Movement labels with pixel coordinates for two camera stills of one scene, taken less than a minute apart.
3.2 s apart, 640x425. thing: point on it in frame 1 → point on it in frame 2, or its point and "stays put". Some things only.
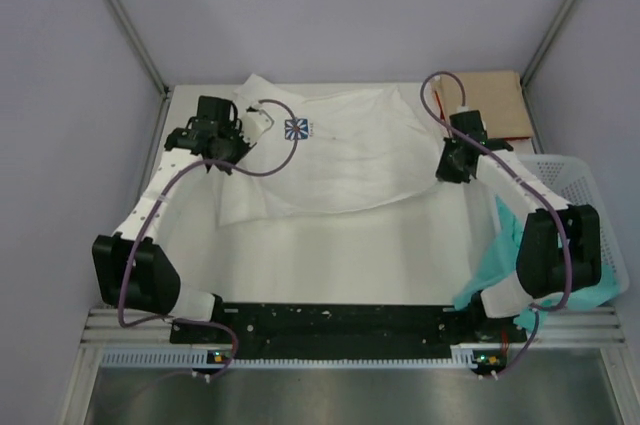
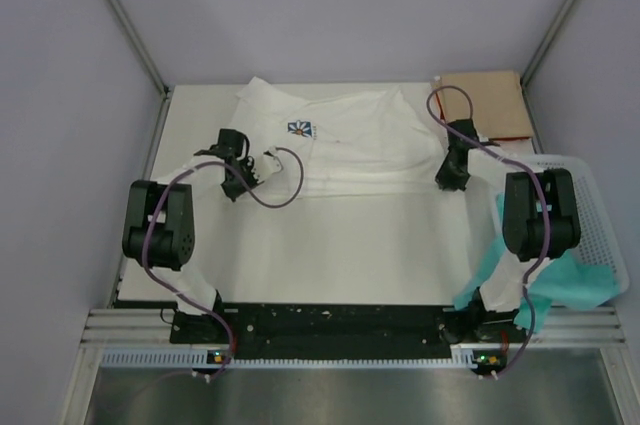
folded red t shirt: x=444 y=119 stays put
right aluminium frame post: x=548 y=37 stays put
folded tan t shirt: x=497 y=95 stays put
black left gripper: x=235 y=131 → x=249 y=167
